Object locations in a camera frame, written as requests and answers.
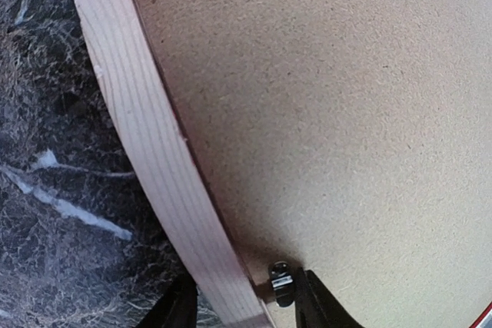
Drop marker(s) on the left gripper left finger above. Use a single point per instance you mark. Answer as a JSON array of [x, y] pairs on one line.
[[177, 308]]

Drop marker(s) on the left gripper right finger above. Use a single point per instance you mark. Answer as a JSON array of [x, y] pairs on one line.
[[316, 306]]

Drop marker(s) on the brown backing board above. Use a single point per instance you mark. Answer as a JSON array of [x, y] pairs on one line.
[[326, 120]]

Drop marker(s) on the red wooden picture frame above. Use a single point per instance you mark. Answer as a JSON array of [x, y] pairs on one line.
[[153, 143]]

